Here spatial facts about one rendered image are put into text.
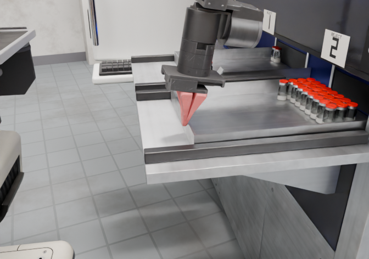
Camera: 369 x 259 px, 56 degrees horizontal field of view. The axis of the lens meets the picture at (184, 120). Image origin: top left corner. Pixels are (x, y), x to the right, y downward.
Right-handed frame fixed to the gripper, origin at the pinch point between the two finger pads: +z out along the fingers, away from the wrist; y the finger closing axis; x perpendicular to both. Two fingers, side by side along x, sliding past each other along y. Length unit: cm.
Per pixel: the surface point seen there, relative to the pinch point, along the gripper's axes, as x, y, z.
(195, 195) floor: 98, 40, 85
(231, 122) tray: 4.5, 11.0, 1.4
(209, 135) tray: -6.2, 3.1, -0.2
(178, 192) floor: 102, 32, 86
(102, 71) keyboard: 68, -15, 11
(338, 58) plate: 4.1, 30.2, -14.0
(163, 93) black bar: 20.4, -0.6, 1.8
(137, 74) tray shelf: 42.0, -5.0, 4.0
